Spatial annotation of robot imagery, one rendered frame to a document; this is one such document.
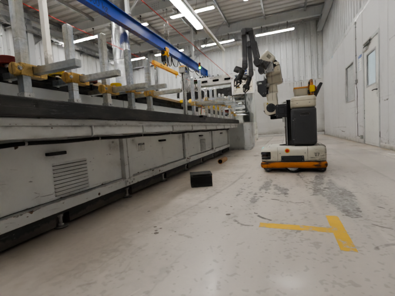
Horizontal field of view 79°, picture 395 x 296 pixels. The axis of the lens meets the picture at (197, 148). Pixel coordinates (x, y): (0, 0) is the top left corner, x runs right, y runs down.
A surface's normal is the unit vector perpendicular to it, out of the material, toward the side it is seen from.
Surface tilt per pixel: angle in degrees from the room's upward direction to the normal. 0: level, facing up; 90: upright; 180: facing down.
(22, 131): 90
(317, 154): 90
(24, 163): 91
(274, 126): 90
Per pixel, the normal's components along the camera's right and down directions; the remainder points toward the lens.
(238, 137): -0.34, 0.09
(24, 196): 0.94, -0.04
